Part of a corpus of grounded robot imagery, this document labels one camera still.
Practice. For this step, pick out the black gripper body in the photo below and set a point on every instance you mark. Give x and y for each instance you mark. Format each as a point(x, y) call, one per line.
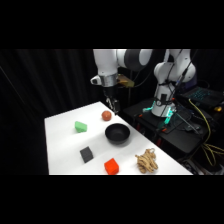
point(109, 91)

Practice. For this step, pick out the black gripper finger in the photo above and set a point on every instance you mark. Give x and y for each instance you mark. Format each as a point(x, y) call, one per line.
point(116, 106)
point(109, 101)

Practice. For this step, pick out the red cube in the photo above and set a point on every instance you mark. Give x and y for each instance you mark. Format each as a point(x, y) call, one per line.
point(111, 166)

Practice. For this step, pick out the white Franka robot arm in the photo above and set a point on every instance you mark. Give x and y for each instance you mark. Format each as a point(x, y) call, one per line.
point(107, 63)

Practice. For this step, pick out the black bowl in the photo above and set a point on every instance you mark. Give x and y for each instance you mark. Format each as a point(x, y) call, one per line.
point(117, 133)

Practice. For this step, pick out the dark grey cube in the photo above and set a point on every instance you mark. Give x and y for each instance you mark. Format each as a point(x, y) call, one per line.
point(86, 154)

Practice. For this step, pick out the orange ball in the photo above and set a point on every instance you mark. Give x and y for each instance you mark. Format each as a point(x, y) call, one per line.
point(106, 115)

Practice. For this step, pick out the green block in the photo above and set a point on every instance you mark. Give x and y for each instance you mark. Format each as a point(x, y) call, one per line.
point(80, 127)

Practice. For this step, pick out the green base light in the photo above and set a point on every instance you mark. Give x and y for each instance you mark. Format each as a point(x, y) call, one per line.
point(169, 115)

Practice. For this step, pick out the tan ginger root toy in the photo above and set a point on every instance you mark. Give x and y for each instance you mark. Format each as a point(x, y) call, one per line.
point(146, 161)

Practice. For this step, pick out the black curtain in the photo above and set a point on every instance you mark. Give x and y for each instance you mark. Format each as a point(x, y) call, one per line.
point(46, 81)

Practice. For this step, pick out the black robot stand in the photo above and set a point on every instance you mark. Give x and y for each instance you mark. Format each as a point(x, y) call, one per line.
point(180, 136)

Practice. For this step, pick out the black laptop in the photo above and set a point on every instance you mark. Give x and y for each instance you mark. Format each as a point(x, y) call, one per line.
point(204, 96)

